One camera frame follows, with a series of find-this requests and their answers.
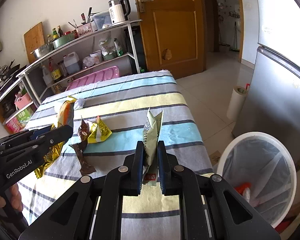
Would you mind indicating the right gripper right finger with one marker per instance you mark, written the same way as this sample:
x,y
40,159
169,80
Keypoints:
x,y
165,166

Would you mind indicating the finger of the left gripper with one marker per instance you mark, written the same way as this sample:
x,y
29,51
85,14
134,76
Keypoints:
x,y
44,142
38,132

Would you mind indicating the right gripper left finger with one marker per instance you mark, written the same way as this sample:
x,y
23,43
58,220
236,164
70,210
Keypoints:
x,y
137,169

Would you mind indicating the orange gold snack wrapper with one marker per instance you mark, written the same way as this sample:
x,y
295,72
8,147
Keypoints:
x,y
65,116

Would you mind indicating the pale green snack wrapper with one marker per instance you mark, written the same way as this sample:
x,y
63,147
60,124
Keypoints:
x,y
151,133

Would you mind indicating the white trash bin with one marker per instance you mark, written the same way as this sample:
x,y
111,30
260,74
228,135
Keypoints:
x,y
263,161

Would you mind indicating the person's left hand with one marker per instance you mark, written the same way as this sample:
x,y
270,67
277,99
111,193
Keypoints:
x,y
14,199

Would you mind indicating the brown coffee wrapper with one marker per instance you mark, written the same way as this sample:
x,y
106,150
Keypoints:
x,y
79,148

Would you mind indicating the yellow red snack wrapper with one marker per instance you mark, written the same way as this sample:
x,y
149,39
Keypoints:
x,y
99,131

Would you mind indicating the striped tablecloth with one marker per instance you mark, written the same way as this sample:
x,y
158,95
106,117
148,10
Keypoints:
x,y
122,104

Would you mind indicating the soy sauce bottle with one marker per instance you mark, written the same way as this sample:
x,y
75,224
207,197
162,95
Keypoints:
x,y
54,71

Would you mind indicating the white oil jug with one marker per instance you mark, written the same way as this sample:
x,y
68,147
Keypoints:
x,y
72,63

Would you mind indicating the steel mixing bowl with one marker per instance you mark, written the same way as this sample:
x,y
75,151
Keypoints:
x,y
42,50

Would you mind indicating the wooden cutting board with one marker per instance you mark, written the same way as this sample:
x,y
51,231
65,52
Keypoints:
x,y
33,38

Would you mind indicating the green basin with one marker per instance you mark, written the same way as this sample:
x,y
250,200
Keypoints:
x,y
63,40

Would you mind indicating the pink plastic tray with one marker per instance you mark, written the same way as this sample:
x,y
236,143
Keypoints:
x,y
99,76

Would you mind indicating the paper roll on floor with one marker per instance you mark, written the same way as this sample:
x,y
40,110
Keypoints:
x,y
237,100

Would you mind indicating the pink utensil holder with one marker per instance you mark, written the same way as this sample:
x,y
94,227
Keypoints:
x,y
84,29

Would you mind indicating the clear plastic storage box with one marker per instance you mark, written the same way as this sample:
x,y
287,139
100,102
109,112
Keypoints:
x,y
102,20

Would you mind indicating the silver refrigerator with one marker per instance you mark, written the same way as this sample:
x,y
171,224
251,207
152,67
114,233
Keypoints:
x,y
272,105

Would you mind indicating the white electric kettle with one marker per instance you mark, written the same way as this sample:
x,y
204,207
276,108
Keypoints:
x,y
119,11

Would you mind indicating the brown wooden door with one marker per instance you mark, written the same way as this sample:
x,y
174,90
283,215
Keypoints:
x,y
173,35

